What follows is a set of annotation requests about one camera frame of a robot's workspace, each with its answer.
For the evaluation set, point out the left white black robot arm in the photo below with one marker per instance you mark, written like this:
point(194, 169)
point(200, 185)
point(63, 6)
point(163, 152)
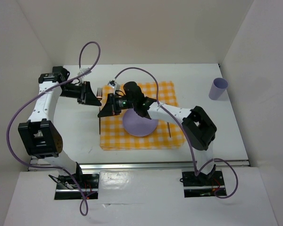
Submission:
point(39, 135)

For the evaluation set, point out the yellow white checkered cloth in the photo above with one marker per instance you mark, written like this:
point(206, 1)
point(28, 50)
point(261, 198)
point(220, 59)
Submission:
point(113, 136)

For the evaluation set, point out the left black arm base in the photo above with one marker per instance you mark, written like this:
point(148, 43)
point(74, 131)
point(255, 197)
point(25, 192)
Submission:
point(66, 189)

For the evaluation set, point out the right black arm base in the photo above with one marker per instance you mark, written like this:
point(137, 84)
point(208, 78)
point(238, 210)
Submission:
point(201, 185)

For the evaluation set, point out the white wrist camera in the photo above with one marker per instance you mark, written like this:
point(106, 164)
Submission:
point(114, 85)
point(83, 72)

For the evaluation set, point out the purple plastic cup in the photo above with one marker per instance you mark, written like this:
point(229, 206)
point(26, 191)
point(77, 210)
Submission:
point(218, 87)

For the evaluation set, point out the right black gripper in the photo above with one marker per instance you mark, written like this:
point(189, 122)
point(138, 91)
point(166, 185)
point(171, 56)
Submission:
point(111, 108)

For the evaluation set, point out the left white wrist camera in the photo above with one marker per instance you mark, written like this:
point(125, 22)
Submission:
point(83, 72)

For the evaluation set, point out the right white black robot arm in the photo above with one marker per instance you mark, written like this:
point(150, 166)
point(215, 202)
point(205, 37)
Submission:
point(196, 125)

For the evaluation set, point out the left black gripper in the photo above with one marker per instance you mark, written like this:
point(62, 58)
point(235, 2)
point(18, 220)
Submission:
point(87, 96)

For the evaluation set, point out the purple plastic plate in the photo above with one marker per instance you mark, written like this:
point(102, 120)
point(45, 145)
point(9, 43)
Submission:
point(138, 126)

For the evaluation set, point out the aluminium front rail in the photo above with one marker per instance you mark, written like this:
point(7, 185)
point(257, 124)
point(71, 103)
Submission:
point(137, 166)

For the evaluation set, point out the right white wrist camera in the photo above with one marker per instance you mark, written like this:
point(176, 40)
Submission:
point(114, 85)

